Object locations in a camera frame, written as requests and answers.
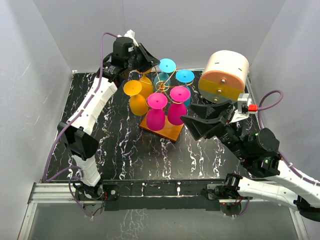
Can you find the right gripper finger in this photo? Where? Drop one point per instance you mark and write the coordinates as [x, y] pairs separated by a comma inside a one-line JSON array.
[[203, 128], [211, 111]]

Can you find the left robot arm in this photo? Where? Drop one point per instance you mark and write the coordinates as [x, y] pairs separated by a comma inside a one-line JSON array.
[[127, 55]]

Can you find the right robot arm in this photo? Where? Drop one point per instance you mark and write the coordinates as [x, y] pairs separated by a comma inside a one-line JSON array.
[[258, 153]]

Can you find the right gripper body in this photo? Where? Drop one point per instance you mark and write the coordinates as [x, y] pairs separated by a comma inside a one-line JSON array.
[[231, 138]]

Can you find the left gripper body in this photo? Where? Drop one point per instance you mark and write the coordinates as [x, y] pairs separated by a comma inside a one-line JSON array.
[[138, 62]]

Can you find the blue wine glass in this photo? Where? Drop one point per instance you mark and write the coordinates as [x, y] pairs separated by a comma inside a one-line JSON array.
[[167, 67], [184, 77]]

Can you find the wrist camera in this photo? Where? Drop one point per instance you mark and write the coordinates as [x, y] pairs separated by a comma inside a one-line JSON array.
[[131, 34], [243, 108]]

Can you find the orange wine glass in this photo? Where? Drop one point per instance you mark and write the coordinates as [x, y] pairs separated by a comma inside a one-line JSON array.
[[137, 102], [147, 84]]

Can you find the magenta wine glass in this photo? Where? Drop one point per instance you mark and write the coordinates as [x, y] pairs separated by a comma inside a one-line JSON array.
[[176, 110], [156, 116]]

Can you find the white orange cylindrical container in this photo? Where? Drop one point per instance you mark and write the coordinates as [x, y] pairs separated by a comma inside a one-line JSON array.
[[224, 77]]

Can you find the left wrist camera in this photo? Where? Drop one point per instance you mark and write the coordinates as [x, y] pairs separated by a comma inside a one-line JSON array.
[[131, 34]]

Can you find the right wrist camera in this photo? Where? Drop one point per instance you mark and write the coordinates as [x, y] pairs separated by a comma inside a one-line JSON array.
[[243, 108]]

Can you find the gold wire wine glass rack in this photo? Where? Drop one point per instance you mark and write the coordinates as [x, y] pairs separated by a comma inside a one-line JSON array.
[[169, 101]]

